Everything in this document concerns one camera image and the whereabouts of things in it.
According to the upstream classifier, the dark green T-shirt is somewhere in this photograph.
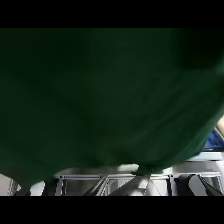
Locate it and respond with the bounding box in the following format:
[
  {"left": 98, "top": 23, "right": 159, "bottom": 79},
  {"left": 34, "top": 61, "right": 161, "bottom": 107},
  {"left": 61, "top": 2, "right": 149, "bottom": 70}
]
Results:
[{"left": 0, "top": 28, "right": 224, "bottom": 188}]

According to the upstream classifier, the silver frame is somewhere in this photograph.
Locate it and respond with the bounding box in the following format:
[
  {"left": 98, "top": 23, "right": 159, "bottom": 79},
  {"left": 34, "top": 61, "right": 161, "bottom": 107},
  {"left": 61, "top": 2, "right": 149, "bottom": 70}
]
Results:
[{"left": 0, "top": 151, "right": 224, "bottom": 197}]

